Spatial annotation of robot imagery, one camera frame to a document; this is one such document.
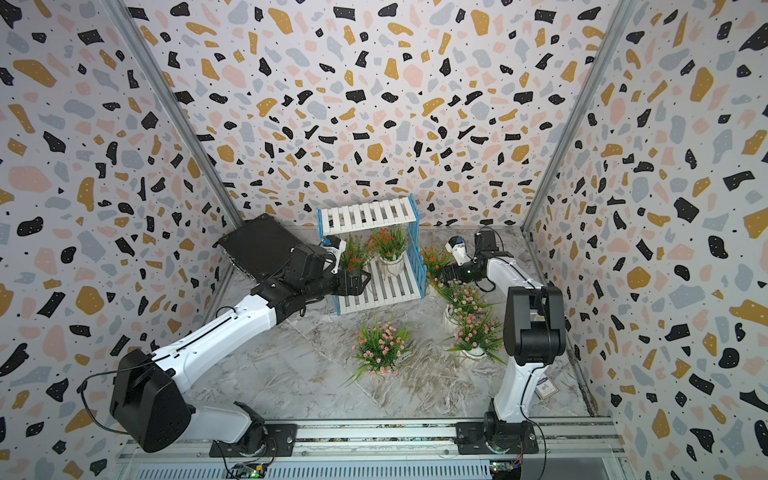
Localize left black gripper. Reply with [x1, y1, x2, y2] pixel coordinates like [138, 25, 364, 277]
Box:
[304, 267, 373, 304]

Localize red flower pot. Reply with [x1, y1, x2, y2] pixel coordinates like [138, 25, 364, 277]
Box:
[339, 235, 372, 273]
[366, 226, 410, 277]
[421, 244, 454, 285]

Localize blue white slatted rack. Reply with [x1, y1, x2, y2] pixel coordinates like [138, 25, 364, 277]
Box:
[317, 195, 427, 315]

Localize pink flower pot front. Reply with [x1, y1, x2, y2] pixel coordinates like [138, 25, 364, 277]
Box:
[344, 321, 413, 386]

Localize pink flower pot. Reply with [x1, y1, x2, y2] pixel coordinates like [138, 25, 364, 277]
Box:
[344, 321, 413, 386]
[435, 280, 491, 328]
[445, 312, 506, 365]

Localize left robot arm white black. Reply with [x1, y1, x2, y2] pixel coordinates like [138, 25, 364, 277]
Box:
[110, 244, 372, 456]

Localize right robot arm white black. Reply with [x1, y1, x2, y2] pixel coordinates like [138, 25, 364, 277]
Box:
[443, 227, 566, 424]

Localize pink flower pot back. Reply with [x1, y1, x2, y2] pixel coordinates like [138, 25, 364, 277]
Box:
[435, 280, 491, 328]

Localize pink flower pot right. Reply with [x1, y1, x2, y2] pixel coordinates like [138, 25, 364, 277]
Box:
[445, 312, 506, 365]

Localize black square box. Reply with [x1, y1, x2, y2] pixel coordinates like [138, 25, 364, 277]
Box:
[218, 213, 302, 281]

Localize green circuit board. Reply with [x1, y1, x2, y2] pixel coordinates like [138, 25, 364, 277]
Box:
[230, 463, 267, 479]

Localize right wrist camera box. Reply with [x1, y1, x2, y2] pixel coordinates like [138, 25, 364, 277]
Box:
[445, 236, 471, 265]

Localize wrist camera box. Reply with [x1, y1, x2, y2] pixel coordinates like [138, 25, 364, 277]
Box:
[322, 235, 346, 255]
[445, 236, 471, 265]

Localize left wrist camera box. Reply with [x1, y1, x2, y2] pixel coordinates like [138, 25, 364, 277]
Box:
[322, 235, 346, 255]

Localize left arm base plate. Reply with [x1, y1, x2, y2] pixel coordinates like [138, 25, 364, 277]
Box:
[209, 423, 298, 461]

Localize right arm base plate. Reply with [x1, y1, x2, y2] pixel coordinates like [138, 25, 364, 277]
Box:
[454, 421, 539, 455]

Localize aluminium rail frame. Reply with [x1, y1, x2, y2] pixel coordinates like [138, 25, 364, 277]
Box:
[113, 417, 634, 479]

